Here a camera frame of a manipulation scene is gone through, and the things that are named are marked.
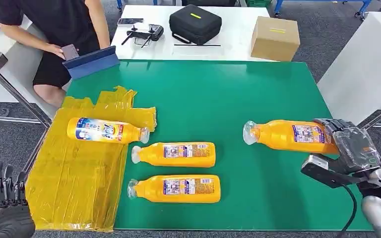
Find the black zip carrying case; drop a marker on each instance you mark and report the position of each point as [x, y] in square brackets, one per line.
[195, 24]

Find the person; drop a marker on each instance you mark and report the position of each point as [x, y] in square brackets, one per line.
[62, 19]

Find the green table mat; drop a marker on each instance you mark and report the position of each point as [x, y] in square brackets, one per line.
[210, 98]

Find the flat black smartphone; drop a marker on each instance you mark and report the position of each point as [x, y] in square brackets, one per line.
[129, 22]

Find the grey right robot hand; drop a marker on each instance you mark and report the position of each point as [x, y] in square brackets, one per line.
[355, 148]

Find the white side table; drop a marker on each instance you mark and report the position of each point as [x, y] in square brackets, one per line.
[368, 65]

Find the white bench table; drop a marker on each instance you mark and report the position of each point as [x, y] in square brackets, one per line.
[19, 72]

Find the black remote controller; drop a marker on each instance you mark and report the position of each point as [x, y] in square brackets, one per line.
[144, 33]

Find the yellow plastic sheet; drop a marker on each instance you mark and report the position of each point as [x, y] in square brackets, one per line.
[72, 184]

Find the blue cart frame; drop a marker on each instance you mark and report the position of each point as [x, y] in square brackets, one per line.
[322, 1]

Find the blue tablet case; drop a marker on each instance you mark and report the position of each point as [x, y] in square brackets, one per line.
[92, 64]

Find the brown cardboard box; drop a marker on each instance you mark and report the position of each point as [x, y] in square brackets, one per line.
[274, 41]

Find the orange drink bottle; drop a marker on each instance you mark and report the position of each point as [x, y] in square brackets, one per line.
[95, 129]
[151, 190]
[154, 156]
[276, 136]

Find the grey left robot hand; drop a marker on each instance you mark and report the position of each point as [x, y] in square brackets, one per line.
[6, 220]

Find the green crate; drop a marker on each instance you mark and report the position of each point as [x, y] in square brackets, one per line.
[258, 2]

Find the person's right hand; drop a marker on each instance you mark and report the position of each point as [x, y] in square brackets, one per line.
[56, 51]

